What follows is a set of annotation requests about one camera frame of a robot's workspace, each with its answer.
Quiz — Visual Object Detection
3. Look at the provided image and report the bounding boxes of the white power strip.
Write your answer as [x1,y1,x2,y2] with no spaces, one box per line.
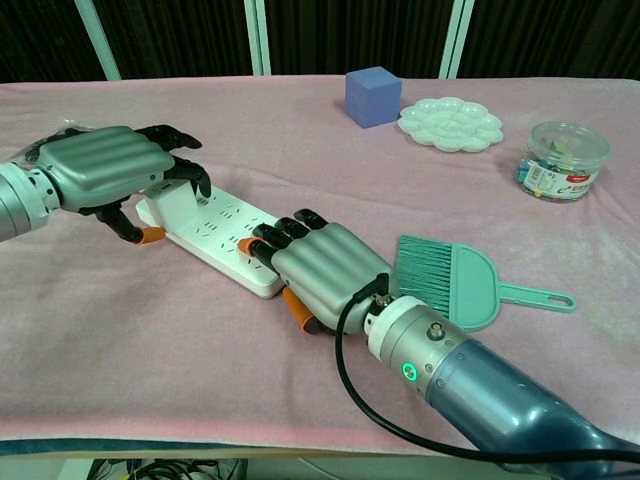
[135,182,289,300]

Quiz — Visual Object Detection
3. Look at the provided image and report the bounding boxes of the pink table cloth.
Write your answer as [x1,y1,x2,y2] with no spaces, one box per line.
[0,74,640,464]

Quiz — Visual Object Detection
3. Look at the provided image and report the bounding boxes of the clear jar of coloured clips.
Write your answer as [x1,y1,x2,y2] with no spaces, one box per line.
[512,121,612,203]

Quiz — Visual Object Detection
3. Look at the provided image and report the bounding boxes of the black right hand cable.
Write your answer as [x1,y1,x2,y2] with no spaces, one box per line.
[333,272,640,464]

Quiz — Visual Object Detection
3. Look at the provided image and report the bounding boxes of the white flower paint palette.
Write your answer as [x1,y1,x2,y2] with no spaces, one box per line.
[397,97,505,154]

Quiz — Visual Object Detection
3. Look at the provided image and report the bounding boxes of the blue foam cube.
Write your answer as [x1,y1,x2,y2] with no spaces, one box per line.
[344,65,404,130]

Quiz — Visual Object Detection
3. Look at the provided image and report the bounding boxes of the black gloves in plastic bag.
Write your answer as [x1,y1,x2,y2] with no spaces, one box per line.
[9,118,86,162]

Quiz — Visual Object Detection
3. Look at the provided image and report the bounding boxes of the white charger block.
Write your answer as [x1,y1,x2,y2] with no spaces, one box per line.
[144,181,201,236]

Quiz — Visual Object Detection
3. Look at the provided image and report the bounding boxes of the black floor cable bundle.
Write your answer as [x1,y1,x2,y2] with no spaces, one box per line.
[89,457,241,480]

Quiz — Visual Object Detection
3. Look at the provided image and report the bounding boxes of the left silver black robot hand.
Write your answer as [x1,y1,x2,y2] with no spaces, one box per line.
[35,124,212,247]

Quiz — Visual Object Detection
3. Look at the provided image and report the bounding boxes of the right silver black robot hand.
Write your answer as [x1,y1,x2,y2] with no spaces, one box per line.
[237,208,395,337]

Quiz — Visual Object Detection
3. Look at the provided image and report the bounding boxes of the white frame post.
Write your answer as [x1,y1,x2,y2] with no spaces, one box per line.
[243,0,273,77]
[74,0,122,81]
[438,0,475,80]

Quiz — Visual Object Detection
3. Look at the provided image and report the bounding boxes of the black pleated curtain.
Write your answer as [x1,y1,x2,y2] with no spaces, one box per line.
[0,0,640,84]

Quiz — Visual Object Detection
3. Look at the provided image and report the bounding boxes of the teal hand brush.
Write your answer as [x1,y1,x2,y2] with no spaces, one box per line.
[394,234,578,333]

